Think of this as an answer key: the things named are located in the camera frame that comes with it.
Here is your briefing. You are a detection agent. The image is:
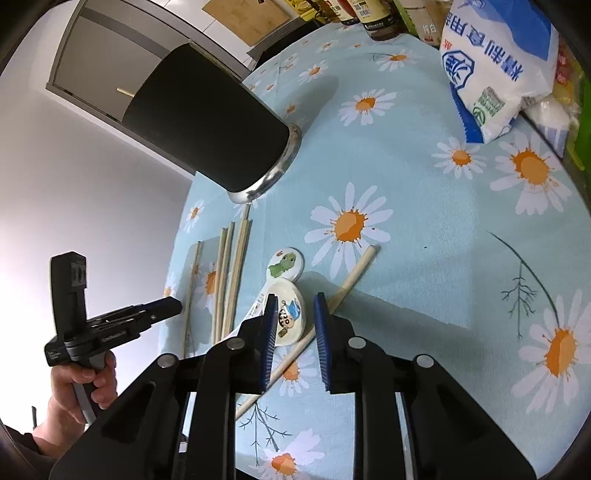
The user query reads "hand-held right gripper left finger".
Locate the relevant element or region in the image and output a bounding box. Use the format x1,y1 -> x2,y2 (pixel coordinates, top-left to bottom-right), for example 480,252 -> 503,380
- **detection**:
48,293 -> 280,480

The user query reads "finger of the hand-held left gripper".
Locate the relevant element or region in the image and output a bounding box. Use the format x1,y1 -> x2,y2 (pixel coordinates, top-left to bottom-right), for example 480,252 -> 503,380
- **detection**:
87,297 -> 182,335

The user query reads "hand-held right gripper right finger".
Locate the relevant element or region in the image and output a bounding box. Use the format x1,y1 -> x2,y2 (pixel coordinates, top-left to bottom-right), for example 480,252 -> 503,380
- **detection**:
314,293 -> 539,480

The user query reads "white spoon cartoon boy print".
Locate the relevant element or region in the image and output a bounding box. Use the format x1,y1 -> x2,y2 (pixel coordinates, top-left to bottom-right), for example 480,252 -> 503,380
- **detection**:
265,281 -> 309,348

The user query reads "wooden chopstick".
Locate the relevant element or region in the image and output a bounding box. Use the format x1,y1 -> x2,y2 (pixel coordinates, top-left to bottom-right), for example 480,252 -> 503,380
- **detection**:
225,216 -> 246,339
231,205 -> 252,333
221,222 -> 236,342
235,244 -> 380,421
213,226 -> 229,346

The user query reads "white spoon green dinosaur print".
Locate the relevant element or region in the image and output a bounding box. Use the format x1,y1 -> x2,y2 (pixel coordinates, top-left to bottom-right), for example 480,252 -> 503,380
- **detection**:
240,248 -> 302,328

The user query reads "black utensil holder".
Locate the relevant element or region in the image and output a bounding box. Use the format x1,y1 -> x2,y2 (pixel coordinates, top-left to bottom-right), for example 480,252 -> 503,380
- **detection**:
121,41 -> 303,205

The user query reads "person's left forearm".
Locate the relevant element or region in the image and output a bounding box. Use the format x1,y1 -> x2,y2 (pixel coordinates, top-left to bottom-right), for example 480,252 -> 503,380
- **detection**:
0,406 -> 88,468

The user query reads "blue daisy tablecloth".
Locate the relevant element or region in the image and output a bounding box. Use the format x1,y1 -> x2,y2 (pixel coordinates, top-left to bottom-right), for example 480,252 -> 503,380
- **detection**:
163,18 -> 591,480

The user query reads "wooden cutting board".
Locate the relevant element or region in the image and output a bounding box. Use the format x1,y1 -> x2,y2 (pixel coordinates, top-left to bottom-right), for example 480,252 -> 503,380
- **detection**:
202,0 -> 291,47

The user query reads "clear bag of white granules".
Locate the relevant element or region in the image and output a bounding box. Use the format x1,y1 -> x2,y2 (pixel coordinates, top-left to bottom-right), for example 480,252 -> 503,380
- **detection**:
522,95 -> 583,153

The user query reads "yellow oil bottle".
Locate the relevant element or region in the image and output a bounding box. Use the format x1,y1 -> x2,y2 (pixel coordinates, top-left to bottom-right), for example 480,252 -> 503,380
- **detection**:
286,0 -> 324,21

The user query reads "white and blue salt bag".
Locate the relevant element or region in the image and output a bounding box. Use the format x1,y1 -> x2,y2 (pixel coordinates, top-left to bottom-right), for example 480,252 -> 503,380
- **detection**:
438,0 -> 560,145

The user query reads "soy sauce bottle red label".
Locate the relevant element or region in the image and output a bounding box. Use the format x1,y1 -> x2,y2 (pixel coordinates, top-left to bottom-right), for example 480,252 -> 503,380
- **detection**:
335,0 -> 361,26

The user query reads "green seasoning packet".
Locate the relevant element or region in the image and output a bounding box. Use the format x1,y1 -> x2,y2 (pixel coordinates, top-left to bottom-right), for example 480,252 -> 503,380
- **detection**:
392,0 -> 446,47

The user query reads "yellow packet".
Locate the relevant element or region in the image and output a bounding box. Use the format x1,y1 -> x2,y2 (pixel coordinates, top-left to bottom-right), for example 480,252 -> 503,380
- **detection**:
554,41 -> 591,171

